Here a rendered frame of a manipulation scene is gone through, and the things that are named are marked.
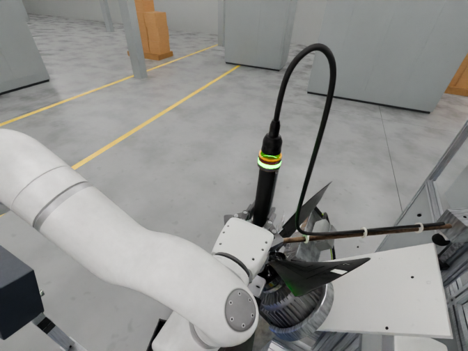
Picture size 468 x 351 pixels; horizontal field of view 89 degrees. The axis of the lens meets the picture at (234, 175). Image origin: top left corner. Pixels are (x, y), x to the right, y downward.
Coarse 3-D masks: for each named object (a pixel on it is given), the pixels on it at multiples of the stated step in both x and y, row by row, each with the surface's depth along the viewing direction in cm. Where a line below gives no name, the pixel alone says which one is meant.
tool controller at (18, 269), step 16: (0, 256) 72; (0, 272) 67; (16, 272) 68; (32, 272) 70; (0, 288) 63; (16, 288) 67; (32, 288) 71; (0, 304) 65; (16, 304) 69; (32, 304) 73; (0, 320) 66; (16, 320) 70; (0, 336) 68
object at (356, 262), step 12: (276, 264) 64; (288, 264) 62; (300, 264) 60; (312, 264) 59; (324, 264) 58; (336, 264) 57; (360, 264) 53; (288, 276) 54; (300, 276) 53; (312, 276) 51; (324, 276) 50; (336, 276) 49; (300, 288) 48; (312, 288) 47
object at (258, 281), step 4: (256, 276) 75; (256, 280) 74; (260, 280) 74; (264, 280) 74; (252, 284) 73; (256, 284) 73; (260, 284) 73; (264, 284) 73; (252, 288) 73; (256, 288) 73; (260, 288) 72; (252, 292) 72; (256, 292) 72; (260, 292) 72; (256, 296) 71
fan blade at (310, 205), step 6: (318, 192) 77; (324, 192) 89; (312, 198) 78; (318, 198) 88; (306, 204) 79; (312, 204) 86; (306, 210) 85; (312, 210) 92; (294, 216) 79; (300, 216) 84; (306, 216) 90; (288, 222) 80; (294, 222) 83; (300, 222) 88; (288, 228) 83; (294, 228) 86; (288, 234) 85
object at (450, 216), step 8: (456, 208) 70; (464, 208) 70; (448, 216) 69; (456, 216) 67; (464, 216) 67; (456, 224) 67; (464, 224) 65; (448, 232) 69; (456, 232) 67; (464, 232) 65; (456, 240) 68; (464, 240) 68
